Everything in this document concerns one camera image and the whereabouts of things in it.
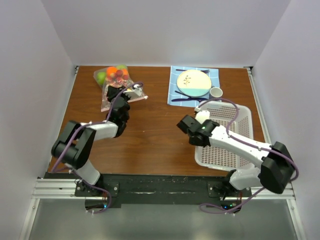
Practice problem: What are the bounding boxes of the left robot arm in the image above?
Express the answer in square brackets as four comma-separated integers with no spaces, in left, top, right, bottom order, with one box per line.
[51,86,130,196]

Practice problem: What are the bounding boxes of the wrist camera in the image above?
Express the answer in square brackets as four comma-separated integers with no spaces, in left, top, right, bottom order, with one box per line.
[194,106,210,124]
[123,84,144,102]

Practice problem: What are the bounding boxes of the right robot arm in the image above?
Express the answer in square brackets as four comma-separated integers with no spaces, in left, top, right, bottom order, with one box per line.
[177,115,295,197]

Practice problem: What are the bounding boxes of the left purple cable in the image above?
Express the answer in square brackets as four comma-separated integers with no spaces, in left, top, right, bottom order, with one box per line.
[49,80,144,215]

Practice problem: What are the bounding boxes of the cream and blue plate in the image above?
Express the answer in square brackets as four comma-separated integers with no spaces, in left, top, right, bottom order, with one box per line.
[176,71,212,97]

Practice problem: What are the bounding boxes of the aluminium frame rail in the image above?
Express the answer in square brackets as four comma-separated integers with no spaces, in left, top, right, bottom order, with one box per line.
[31,178,76,199]

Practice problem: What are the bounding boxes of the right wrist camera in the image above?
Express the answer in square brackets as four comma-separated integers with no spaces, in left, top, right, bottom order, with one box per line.
[194,106,210,124]

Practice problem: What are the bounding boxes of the purple plastic fork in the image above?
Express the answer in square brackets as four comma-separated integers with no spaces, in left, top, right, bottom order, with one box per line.
[175,68,210,74]

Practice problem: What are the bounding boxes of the orange fake fruit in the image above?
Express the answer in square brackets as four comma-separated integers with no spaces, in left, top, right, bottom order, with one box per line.
[106,66,118,78]

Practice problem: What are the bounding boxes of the clear zip top bag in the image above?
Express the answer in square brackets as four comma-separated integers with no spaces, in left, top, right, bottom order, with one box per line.
[93,64,148,112]

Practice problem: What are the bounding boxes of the purple plastic spoon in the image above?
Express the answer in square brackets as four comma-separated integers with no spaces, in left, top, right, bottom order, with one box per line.
[171,97,205,102]

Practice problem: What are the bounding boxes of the white plastic basket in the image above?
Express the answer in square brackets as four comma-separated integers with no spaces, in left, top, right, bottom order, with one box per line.
[194,99,254,171]

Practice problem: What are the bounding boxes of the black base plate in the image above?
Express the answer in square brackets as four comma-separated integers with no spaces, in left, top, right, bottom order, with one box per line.
[74,173,252,210]

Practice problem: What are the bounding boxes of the green fake apple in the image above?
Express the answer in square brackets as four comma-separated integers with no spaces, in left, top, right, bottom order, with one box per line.
[96,72,106,85]

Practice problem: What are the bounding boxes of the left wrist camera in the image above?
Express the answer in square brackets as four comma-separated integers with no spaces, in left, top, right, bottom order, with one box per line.
[123,84,144,102]

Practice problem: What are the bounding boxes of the blue checkered cloth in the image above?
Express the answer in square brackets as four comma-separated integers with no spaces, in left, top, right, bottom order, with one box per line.
[167,65,220,108]

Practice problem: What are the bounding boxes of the small white cup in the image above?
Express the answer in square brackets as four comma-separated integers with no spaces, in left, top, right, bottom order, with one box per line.
[209,86,223,99]

